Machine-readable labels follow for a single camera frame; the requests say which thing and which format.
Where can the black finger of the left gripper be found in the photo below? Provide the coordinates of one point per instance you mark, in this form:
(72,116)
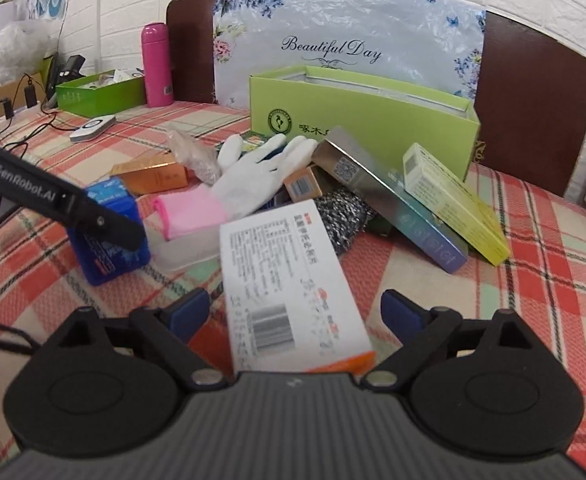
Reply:
(31,187)

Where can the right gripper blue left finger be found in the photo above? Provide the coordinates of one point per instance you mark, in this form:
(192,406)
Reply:
(165,334)

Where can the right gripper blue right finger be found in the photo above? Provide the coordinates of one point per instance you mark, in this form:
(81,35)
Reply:
(424,335)

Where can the blue tissue pack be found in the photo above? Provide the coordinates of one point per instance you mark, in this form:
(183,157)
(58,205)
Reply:
(111,240)

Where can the white medicine box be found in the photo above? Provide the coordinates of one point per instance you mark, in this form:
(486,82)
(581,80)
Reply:
(289,306)

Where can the steel wool scourer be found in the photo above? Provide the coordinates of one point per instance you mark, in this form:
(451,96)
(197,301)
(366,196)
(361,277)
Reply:
(344,215)

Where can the yellow medicine box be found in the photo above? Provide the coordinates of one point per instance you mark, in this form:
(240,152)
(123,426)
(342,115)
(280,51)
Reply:
(438,189)

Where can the orange gold box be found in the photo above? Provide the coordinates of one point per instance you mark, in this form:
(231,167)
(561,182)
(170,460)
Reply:
(149,175)

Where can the iridescent long box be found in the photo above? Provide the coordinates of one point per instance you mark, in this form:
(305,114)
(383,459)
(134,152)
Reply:
(344,159)

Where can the white and pink glove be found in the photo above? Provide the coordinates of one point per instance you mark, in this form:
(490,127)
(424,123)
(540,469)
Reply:
(248,181)

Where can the clear bag of sticks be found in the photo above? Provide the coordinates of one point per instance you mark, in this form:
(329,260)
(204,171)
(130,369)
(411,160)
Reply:
(201,159)

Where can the small orange barcode box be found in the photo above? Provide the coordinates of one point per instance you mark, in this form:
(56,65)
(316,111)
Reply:
(309,183)

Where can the translucent plastic case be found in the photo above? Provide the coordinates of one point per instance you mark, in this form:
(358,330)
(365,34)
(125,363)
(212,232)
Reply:
(184,251)

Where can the black power adapter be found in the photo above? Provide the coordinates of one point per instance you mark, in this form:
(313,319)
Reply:
(30,96)

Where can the white round-button device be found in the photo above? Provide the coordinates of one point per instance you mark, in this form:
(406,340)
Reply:
(92,128)

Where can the white plastic bag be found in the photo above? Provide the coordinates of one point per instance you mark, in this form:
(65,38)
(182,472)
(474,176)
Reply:
(23,46)

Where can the small green tray box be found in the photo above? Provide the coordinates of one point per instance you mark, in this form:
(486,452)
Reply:
(86,97)

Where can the plaid bed sheet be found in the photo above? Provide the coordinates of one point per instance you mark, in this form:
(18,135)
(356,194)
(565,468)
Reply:
(544,280)

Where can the pink thermos bottle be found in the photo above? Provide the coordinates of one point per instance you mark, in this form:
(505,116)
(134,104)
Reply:
(156,65)

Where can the dark wooden headboard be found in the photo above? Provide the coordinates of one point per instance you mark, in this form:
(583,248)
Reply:
(531,98)

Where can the large green open box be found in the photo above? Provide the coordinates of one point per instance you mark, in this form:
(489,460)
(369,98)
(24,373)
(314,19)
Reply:
(385,116)

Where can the floral plastic pillow bag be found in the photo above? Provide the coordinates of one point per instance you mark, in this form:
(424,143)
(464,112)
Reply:
(433,43)

